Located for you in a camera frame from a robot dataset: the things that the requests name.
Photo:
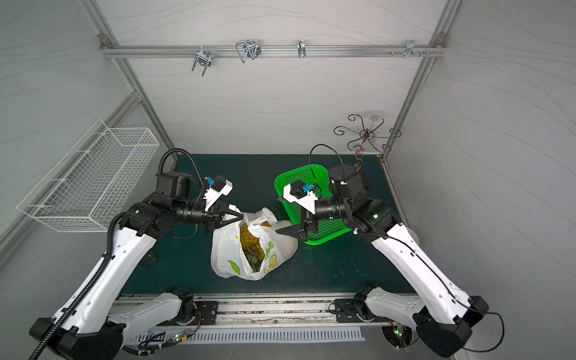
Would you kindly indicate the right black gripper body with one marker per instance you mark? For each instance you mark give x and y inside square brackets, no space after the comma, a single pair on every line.
[308,220]

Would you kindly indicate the white vented strip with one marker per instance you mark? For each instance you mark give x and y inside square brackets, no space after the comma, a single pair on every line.
[297,335]

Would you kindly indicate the left metal clamp hook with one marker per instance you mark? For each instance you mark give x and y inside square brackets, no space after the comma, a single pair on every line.
[203,59]

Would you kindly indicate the green plastic basket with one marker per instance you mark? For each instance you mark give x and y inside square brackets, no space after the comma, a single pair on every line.
[314,182]

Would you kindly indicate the dark green table mat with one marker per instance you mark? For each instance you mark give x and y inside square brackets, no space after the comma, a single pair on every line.
[342,265]

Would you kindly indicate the bronze ornate hook stand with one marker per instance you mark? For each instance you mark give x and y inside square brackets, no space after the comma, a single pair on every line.
[367,137]

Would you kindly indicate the horizontal aluminium rail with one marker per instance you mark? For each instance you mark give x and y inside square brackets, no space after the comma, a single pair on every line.
[268,51]

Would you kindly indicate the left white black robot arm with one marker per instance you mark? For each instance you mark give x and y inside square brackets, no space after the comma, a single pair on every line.
[84,328]

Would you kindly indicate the white wire basket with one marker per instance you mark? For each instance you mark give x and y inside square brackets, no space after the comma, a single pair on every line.
[93,181]

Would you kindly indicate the yellow pineapple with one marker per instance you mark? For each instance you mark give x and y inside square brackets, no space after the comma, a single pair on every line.
[252,248]

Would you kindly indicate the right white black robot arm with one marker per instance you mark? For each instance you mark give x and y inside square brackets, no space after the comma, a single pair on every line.
[440,313]

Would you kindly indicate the small metal bracket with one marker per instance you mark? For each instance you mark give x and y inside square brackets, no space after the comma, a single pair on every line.
[301,49]

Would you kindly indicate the white plastic bag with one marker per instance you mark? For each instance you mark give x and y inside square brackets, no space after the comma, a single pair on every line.
[227,257]

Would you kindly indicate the right metal hook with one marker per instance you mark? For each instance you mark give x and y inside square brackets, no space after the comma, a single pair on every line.
[410,51]

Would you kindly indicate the metal loop hook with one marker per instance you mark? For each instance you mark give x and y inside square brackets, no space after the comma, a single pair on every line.
[248,49]

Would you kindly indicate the round black floor port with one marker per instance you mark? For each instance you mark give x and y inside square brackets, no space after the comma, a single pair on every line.
[398,336]

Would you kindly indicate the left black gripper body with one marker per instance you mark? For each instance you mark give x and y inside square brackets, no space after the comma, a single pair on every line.
[211,217]

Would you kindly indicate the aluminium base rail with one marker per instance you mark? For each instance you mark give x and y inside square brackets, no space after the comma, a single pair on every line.
[305,309]

